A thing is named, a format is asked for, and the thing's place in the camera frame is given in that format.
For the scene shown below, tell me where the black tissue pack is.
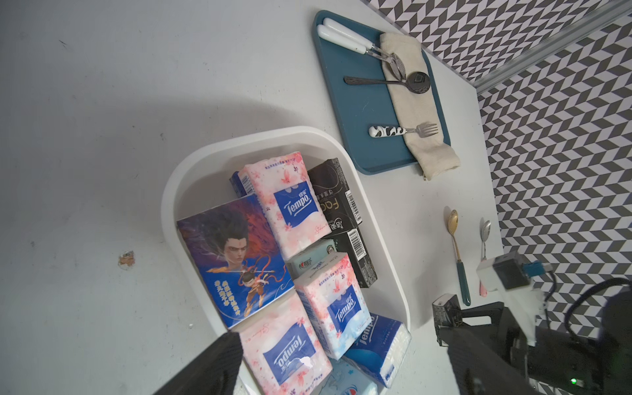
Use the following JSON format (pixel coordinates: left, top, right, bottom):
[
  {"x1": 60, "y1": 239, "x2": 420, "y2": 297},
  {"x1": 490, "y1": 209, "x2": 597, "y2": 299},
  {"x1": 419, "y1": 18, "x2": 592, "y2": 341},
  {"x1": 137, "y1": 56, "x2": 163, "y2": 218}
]
[
  {"x1": 432, "y1": 294, "x2": 462, "y2": 347},
  {"x1": 308, "y1": 158, "x2": 362, "y2": 235},
  {"x1": 327, "y1": 228, "x2": 378, "y2": 288}
]

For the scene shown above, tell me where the white handled knife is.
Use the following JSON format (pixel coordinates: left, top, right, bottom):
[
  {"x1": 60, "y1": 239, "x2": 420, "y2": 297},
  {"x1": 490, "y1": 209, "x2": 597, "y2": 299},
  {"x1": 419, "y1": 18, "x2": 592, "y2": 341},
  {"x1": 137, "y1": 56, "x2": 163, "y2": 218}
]
[{"x1": 317, "y1": 17, "x2": 408, "y2": 81}]

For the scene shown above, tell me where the teal tray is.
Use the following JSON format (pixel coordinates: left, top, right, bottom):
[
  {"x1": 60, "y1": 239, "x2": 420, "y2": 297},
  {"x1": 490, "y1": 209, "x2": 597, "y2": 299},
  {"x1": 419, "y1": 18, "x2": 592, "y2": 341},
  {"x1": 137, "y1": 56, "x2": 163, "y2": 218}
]
[{"x1": 312, "y1": 9, "x2": 452, "y2": 176}]

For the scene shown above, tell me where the pink handled silver spoon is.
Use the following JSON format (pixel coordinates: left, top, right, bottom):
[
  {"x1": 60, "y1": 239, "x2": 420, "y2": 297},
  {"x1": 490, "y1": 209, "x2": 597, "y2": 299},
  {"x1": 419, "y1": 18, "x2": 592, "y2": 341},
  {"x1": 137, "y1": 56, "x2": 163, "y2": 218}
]
[{"x1": 479, "y1": 220, "x2": 491, "y2": 297}]

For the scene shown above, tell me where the white storage box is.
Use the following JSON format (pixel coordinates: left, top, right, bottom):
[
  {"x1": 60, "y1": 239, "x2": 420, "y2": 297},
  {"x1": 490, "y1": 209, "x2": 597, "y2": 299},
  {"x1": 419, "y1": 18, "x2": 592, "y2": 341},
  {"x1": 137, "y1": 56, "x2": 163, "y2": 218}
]
[{"x1": 161, "y1": 126, "x2": 411, "y2": 341}]

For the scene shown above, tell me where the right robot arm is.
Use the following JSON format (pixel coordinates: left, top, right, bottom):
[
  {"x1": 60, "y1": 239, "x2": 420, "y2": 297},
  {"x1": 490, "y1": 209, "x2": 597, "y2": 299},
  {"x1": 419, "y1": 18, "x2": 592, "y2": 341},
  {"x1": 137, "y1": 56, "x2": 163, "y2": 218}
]
[{"x1": 433, "y1": 291, "x2": 631, "y2": 394}]

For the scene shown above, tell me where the pink white tissue pack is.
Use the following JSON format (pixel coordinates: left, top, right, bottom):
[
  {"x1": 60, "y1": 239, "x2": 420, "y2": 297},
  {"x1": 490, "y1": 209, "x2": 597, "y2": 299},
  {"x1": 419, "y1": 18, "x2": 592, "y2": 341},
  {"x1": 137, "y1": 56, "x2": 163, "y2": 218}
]
[{"x1": 238, "y1": 151, "x2": 331, "y2": 260}]

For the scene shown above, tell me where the pale blue pink pack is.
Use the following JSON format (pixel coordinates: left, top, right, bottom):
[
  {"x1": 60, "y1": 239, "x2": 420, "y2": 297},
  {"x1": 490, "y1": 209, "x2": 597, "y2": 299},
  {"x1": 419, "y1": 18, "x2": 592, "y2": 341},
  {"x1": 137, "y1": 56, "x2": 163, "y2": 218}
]
[{"x1": 295, "y1": 253, "x2": 372, "y2": 360}]

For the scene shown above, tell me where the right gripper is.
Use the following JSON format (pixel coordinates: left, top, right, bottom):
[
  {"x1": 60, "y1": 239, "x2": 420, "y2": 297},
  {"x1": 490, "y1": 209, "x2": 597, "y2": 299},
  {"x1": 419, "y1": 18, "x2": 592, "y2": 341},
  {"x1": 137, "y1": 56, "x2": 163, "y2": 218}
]
[{"x1": 441, "y1": 302, "x2": 593, "y2": 394}]

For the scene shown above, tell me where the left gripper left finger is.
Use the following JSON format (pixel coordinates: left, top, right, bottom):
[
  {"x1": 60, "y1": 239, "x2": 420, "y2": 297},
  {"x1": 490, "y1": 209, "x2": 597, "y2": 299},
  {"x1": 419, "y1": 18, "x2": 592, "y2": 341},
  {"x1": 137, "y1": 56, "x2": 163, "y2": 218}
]
[{"x1": 156, "y1": 332, "x2": 244, "y2": 395}]

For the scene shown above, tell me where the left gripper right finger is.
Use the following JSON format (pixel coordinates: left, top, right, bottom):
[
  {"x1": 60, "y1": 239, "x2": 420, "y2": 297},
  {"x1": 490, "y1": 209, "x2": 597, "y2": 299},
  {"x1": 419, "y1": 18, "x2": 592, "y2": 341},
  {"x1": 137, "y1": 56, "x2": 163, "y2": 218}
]
[{"x1": 448, "y1": 329, "x2": 538, "y2": 394}]

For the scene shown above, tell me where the purple tissue pack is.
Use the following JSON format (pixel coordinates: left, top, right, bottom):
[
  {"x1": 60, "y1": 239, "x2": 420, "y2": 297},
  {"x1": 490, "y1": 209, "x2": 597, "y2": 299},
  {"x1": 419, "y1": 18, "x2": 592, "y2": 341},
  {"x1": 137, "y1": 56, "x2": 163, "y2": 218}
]
[{"x1": 177, "y1": 194, "x2": 294, "y2": 329}]

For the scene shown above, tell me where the beige cloth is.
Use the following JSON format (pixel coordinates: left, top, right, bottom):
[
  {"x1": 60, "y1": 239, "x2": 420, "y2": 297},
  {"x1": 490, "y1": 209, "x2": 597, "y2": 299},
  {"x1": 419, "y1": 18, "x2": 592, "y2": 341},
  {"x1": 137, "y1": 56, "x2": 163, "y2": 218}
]
[{"x1": 380, "y1": 33, "x2": 461, "y2": 181}]

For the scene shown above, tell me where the teal cartoon tissue pack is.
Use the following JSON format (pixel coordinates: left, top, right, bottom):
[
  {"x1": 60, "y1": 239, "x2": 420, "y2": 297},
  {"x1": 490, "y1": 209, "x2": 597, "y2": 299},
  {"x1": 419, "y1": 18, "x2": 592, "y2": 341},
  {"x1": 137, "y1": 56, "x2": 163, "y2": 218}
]
[{"x1": 286, "y1": 239, "x2": 337, "y2": 279}]

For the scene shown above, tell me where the dark blue Tempo pack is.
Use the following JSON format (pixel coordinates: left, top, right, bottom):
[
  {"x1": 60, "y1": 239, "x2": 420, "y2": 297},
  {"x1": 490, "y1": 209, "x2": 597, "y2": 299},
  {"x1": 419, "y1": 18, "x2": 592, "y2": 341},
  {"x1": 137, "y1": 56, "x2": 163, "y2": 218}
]
[{"x1": 230, "y1": 171, "x2": 249, "y2": 198}]

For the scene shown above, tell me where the light blue tissue pack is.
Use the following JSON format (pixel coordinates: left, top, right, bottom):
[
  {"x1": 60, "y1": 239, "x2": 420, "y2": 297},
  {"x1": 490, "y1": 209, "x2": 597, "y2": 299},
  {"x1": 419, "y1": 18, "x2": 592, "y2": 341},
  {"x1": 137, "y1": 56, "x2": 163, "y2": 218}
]
[{"x1": 313, "y1": 359, "x2": 379, "y2": 395}]

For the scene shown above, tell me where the dark metal spoon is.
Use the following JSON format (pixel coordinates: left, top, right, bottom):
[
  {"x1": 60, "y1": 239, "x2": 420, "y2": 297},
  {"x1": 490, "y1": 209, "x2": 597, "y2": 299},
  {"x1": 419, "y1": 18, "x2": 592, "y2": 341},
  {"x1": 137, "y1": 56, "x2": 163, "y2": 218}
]
[{"x1": 343, "y1": 72, "x2": 431, "y2": 95}]

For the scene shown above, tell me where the patterned handle fork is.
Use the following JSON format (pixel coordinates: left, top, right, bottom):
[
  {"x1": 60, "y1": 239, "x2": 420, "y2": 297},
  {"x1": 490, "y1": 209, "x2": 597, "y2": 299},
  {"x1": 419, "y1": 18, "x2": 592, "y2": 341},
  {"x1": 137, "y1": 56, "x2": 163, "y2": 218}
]
[{"x1": 369, "y1": 123, "x2": 439, "y2": 138}]

